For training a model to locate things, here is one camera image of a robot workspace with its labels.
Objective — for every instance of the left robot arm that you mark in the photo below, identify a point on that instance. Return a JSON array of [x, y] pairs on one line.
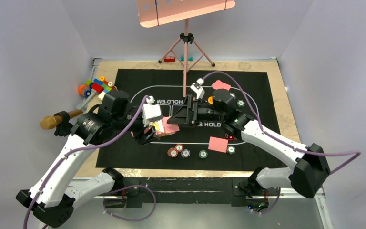
[[52, 200]]

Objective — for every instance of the gold microphone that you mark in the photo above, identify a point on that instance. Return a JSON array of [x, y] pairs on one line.
[[53, 121]]

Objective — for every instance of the black poker table mat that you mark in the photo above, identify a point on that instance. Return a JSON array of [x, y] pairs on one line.
[[166, 86]]

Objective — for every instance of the orange tape roll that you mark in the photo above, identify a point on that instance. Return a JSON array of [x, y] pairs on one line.
[[84, 90]]

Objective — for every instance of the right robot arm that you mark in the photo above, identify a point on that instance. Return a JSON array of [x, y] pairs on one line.
[[306, 166]]

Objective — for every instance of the pink music stand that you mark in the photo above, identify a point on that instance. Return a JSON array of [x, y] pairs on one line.
[[153, 13]]

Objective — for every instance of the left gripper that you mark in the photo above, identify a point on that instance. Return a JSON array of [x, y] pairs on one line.
[[143, 137]]

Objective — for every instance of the red poker chip stack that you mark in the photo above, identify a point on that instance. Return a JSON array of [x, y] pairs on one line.
[[172, 152]]

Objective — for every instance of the red toy block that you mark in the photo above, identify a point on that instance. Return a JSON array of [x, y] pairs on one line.
[[169, 59]]

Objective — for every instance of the black red all-in triangle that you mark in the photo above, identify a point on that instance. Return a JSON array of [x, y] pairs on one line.
[[229, 137]]

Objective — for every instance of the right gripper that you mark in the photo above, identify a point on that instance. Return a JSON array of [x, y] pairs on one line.
[[188, 113]]

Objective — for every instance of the blue poker chip stack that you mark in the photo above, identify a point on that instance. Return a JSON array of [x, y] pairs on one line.
[[185, 153]]

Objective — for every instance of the green poker chip stack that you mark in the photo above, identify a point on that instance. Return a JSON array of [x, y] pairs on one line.
[[203, 154]]

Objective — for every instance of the aluminium rail frame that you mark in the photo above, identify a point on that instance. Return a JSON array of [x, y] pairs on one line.
[[179, 185]]

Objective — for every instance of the playing card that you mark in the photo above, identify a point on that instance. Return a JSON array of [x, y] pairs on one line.
[[218, 82], [226, 87], [218, 144]]

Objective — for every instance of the playing card deck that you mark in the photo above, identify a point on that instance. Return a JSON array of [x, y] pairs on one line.
[[163, 128]]

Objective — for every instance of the colourful toy block stack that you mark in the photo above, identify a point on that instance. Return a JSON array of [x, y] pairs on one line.
[[101, 86]]

